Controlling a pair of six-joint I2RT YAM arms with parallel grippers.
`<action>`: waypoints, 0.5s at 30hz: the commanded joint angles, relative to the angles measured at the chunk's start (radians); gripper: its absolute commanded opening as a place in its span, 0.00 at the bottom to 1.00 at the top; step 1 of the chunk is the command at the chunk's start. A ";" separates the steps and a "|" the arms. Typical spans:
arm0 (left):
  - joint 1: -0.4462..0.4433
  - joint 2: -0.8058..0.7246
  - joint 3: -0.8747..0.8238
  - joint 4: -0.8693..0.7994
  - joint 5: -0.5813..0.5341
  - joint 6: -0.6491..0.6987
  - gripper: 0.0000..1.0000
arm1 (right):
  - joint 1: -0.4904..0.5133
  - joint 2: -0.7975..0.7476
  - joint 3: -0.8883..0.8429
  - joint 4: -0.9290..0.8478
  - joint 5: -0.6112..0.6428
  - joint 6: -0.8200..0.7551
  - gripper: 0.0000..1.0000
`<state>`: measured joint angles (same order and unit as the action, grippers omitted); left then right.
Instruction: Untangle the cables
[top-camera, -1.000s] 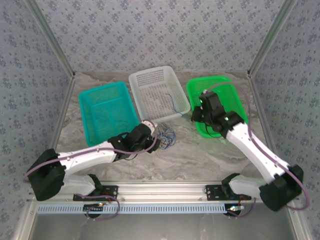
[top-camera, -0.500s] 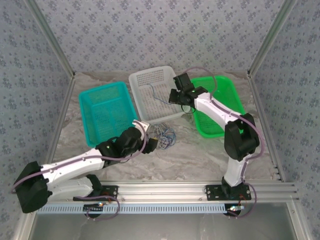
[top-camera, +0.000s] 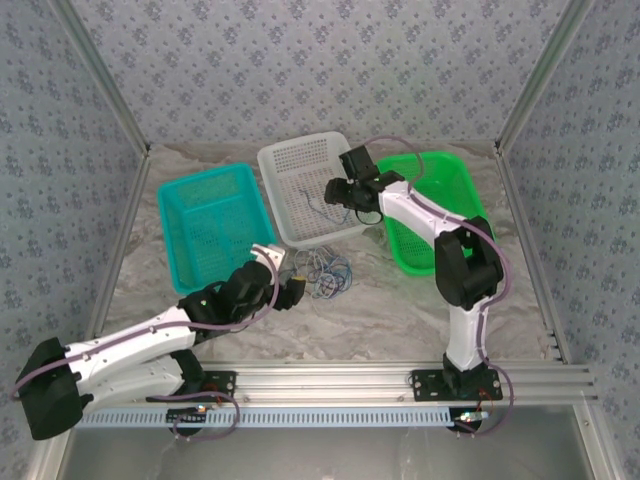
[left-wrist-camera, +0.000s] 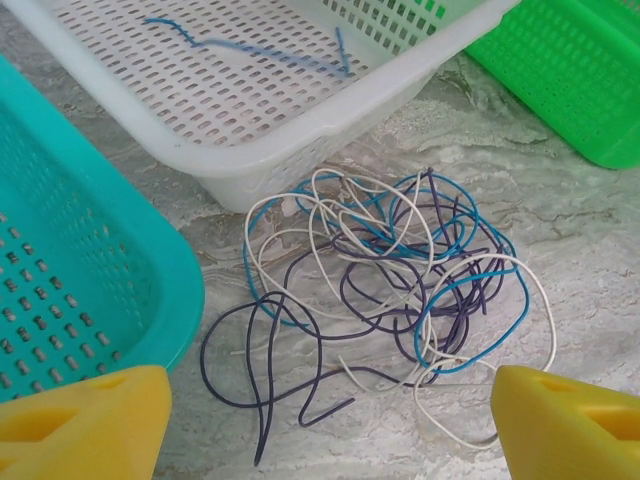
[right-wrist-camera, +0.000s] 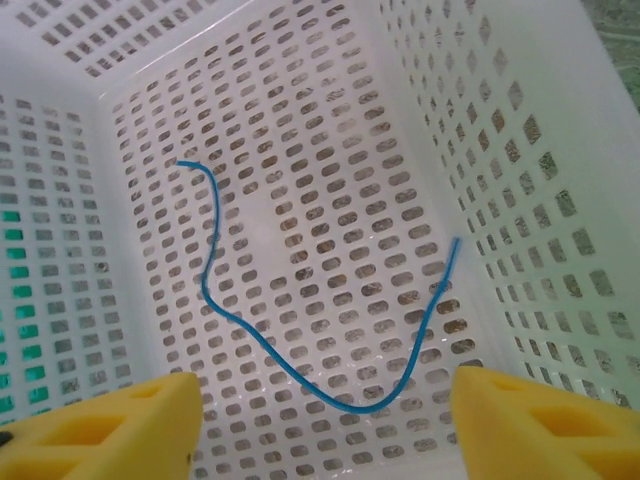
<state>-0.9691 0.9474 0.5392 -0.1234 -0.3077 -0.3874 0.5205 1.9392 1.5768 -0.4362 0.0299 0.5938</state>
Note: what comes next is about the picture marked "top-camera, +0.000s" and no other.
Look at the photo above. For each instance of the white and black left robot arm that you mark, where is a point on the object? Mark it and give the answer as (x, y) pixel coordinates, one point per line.
(125, 345)

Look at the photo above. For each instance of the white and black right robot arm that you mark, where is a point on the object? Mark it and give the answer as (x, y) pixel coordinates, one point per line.
(415, 210)

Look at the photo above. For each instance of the white plastic basket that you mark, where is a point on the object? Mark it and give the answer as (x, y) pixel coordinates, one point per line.
(295, 165)

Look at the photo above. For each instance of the green plastic basket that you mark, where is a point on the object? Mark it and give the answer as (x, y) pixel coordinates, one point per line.
(445, 175)

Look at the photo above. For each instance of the teal plastic basket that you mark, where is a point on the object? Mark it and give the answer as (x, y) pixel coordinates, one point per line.
(210, 220)

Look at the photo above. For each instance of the small controller board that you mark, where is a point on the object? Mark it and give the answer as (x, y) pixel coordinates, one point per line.
(187, 416)
(470, 417)

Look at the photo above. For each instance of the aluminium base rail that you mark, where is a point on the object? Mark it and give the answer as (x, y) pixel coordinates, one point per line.
(325, 382)

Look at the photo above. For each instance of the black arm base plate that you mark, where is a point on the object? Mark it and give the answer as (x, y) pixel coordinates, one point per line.
(225, 382)
(425, 387)

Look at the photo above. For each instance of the aluminium side rail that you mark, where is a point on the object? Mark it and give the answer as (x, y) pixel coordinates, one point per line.
(119, 250)
(530, 250)

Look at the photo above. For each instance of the aluminium frame post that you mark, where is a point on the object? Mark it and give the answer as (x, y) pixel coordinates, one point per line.
(541, 75)

